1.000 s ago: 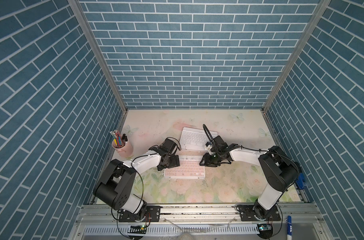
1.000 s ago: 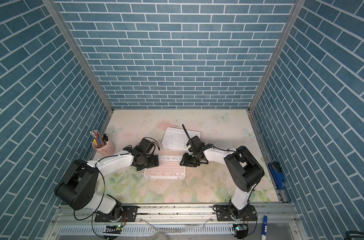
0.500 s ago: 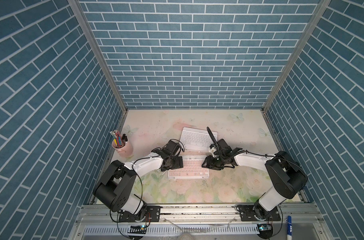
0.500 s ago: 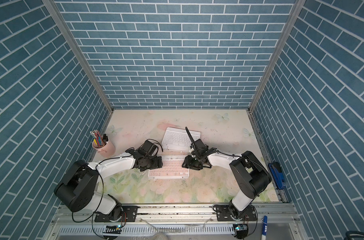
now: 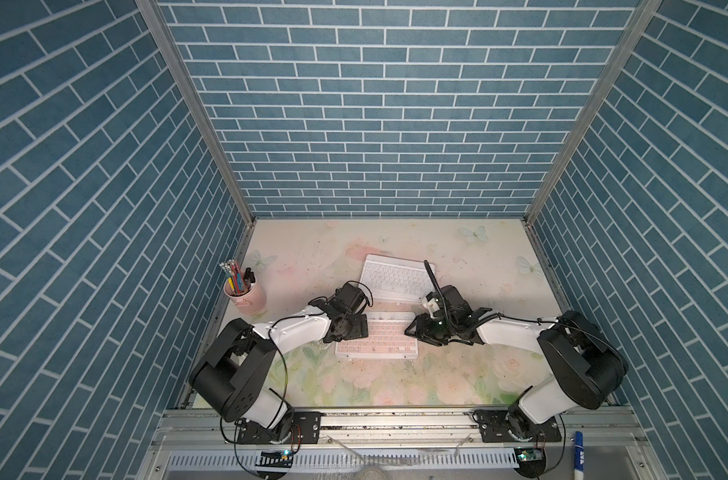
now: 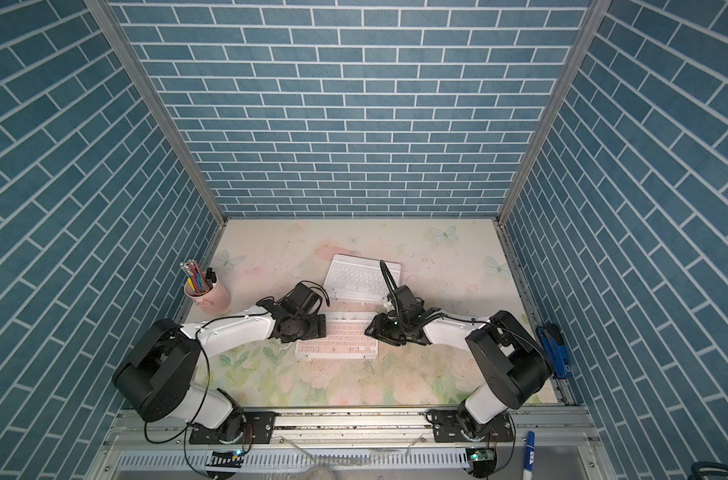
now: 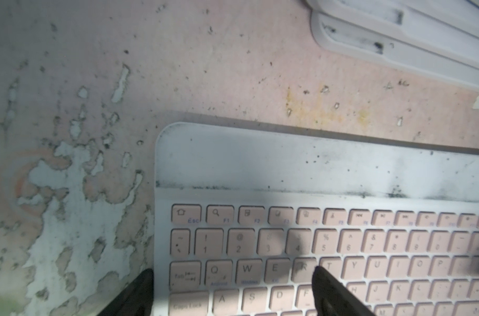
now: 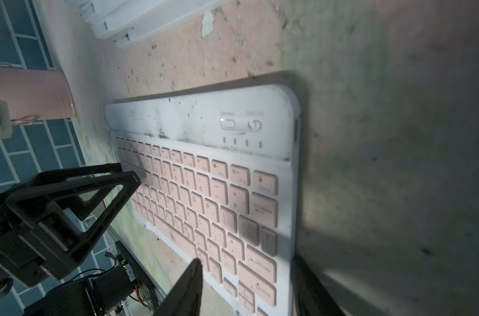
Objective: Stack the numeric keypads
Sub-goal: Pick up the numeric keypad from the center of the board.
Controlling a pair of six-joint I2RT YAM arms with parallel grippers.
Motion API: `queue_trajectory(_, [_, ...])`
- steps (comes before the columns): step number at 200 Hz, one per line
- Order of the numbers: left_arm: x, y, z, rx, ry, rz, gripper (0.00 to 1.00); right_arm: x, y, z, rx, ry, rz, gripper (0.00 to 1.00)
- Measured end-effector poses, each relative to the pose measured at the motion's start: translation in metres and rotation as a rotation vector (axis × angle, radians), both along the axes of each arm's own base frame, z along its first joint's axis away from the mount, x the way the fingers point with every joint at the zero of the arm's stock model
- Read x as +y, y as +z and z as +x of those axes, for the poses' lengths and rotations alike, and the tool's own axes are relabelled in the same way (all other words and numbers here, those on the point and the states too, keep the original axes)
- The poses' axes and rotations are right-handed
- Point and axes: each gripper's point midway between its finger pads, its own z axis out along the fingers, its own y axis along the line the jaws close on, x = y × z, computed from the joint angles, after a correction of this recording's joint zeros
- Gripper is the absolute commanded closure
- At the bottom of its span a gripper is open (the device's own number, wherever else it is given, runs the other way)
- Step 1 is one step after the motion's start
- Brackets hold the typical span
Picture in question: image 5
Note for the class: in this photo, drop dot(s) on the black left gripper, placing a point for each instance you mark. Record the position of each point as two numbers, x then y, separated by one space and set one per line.
361 329

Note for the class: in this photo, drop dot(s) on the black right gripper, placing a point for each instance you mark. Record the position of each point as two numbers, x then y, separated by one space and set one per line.
420 328

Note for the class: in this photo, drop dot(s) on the pink keyboard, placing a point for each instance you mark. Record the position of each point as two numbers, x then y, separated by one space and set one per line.
385 341

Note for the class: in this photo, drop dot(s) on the white key keyboard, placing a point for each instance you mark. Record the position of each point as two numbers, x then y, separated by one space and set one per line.
396 280

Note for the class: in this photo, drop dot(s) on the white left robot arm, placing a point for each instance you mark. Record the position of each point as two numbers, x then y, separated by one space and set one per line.
232 373

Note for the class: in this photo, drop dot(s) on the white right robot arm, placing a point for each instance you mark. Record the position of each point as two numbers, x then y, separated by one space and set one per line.
584 368

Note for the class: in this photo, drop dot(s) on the pink pen holder cup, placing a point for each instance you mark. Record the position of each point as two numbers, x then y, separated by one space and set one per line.
250 303

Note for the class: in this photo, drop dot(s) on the coloured pens bundle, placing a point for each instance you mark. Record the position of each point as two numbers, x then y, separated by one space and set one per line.
240 280

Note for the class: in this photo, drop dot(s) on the blue white marker pen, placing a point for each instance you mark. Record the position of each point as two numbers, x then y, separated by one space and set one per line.
579 456

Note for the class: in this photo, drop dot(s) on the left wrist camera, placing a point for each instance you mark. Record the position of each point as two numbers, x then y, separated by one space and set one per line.
352 297

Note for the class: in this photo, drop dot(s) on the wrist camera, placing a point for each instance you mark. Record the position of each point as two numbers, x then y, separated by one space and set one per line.
455 303
352 297

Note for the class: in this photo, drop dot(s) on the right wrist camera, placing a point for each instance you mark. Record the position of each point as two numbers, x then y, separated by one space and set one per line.
455 303

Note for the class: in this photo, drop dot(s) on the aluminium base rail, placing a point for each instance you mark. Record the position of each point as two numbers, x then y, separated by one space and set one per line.
400 443

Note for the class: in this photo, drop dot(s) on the aluminium corner post left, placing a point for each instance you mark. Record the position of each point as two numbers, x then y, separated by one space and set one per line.
162 36

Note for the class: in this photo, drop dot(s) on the aluminium corner post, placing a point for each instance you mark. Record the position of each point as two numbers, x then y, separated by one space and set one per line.
162 36
637 24

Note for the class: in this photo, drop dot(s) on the aluminium corner post right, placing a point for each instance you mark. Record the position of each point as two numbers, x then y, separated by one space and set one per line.
637 24

